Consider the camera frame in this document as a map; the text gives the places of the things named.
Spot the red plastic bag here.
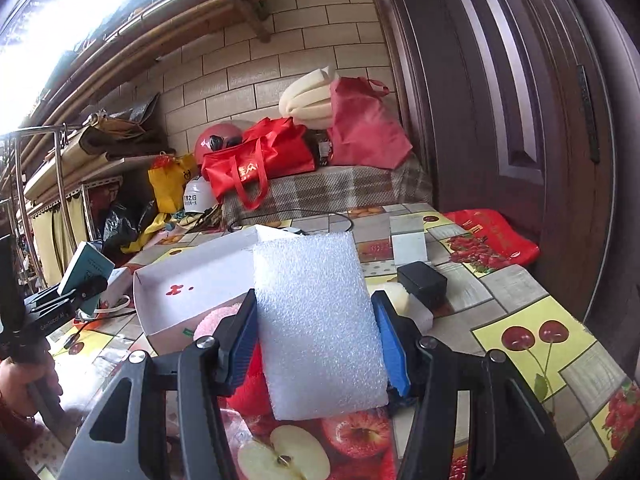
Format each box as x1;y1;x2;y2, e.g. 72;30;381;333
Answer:
445;209;540;270

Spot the pink helmet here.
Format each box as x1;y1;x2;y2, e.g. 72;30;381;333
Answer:
193;122;243;165

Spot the metal shelf rack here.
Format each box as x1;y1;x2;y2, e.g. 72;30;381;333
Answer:
1;118;148;286

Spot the plaid covered bench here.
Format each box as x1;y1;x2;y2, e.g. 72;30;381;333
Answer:
221;155;433;228

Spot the red tote bag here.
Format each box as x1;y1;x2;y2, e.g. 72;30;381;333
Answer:
202;117;316;210

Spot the pink plush toy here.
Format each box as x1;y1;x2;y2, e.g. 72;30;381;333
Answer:
193;302;241;341

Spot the fruit pattern tablecloth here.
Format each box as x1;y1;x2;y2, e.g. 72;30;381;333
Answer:
19;201;640;480

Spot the red plush toy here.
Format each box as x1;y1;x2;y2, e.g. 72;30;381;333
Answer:
227;344;271;417

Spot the black cable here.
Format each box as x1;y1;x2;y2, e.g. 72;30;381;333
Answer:
226;207;356;235

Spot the cream foam stack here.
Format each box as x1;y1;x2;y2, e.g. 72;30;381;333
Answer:
278;66;337;130

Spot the black power adapter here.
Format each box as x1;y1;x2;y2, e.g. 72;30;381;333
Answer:
397;261;447;310

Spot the dark red fabric bag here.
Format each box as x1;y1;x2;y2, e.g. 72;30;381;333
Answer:
328;77;412;170

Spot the yellow shopping bag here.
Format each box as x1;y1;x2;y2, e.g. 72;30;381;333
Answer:
148;153;198;214

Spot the teal booklet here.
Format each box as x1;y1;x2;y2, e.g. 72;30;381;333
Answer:
58;242;114;315

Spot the white paper box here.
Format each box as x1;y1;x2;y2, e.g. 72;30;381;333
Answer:
96;266;134;313

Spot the white cardboard box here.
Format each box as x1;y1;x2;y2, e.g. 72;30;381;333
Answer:
132;226;294;356

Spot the person's left hand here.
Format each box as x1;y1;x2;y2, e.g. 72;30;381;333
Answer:
0;352;63;417

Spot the white foam block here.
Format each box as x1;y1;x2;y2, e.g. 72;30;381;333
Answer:
253;233;388;420

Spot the black plastic bag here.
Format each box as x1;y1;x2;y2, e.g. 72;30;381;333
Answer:
102;200;138;254

